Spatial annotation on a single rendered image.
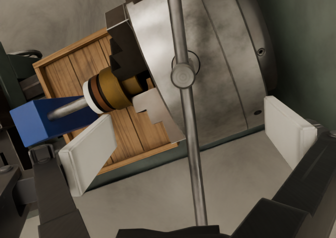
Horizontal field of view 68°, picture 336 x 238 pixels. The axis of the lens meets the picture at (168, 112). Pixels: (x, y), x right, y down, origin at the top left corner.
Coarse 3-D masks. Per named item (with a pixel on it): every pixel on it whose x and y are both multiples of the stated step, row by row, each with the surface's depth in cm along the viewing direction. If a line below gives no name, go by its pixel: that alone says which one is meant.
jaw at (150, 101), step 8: (152, 88) 44; (136, 96) 45; (144, 96) 44; (152, 96) 44; (136, 104) 45; (144, 104) 45; (152, 104) 44; (160, 104) 44; (136, 112) 45; (152, 112) 44; (160, 112) 44; (168, 112) 44; (152, 120) 44; (160, 120) 44; (168, 120) 44; (168, 128) 44; (176, 128) 44; (168, 136) 44; (176, 136) 44
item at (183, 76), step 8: (176, 64) 22; (184, 64) 21; (192, 64) 24; (176, 72) 21; (184, 72) 21; (192, 72) 21; (176, 80) 21; (184, 80) 21; (192, 80) 21; (184, 88) 22
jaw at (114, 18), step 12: (132, 0) 32; (108, 12) 35; (120, 12) 34; (108, 24) 34; (120, 24) 34; (120, 36) 35; (132, 36) 36; (120, 48) 38; (132, 48) 38; (120, 60) 39; (132, 60) 40; (120, 72) 42; (132, 72) 42
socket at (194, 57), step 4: (188, 52) 29; (192, 52) 29; (188, 56) 29; (192, 56) 29; (196, 56) 29; (172, 60) 30; (192, 60) 29; (196, 60) 29; (172, 64) 30; (196, 64) 29; (172, 68) 30; (196, 68) 30; (196, 72) 30
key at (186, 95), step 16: (176, 0) 21; (176, 16) 21; (176, 32) 22; (176, 48) 22; (192, 96) 24; (192, 112) 24; (192, 128) 24; (192, 144) 24; (192, 160) 24; (192, 176) 24; (192, 192) 25
